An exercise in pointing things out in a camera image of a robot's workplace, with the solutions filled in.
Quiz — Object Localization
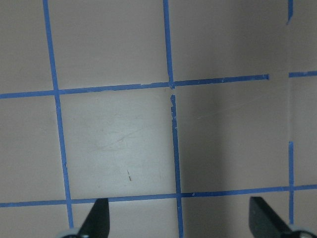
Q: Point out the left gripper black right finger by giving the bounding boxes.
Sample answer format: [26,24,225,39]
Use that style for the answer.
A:
[249,196,292,238]

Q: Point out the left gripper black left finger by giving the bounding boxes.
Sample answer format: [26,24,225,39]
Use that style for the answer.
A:
[77,198,110,238]

